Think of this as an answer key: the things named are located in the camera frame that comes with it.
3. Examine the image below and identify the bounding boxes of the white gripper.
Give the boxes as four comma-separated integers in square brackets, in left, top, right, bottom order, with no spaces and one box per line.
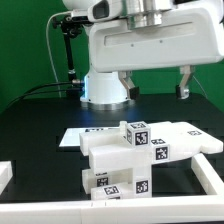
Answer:
[89,0,224,100]

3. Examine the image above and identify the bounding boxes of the white tagged cube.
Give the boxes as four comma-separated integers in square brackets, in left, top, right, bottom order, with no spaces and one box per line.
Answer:
[126,121,151,147]

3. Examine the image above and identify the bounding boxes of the white chair back frame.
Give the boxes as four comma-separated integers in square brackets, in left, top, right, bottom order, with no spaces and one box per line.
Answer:
[80,122,223,173]

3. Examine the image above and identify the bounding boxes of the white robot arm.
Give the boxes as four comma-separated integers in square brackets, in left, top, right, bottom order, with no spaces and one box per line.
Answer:
[62,0,224,110]

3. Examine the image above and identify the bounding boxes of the white tag sheet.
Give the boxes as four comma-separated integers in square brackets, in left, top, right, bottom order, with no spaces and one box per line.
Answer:
[58,127,116,148]

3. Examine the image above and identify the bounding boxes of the white obstacle fence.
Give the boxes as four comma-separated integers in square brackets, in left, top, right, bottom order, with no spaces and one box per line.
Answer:
[0,154,224,224]

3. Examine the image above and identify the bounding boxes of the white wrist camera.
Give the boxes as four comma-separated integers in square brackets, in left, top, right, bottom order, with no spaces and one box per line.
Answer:
[88,0,122,23]

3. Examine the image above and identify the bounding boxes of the black camera stand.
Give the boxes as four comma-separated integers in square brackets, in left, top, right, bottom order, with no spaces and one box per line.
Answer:
[51,15,83,98]

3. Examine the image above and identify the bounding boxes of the grey camera on stand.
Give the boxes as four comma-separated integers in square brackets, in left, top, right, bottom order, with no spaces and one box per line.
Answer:
[71,9,88,18]

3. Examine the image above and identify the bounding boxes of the white camera cable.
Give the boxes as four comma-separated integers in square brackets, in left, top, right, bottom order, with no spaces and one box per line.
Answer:
[45,11,73,99]

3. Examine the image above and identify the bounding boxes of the black cables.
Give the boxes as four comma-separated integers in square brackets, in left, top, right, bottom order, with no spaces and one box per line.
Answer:
[4,79,84,109]

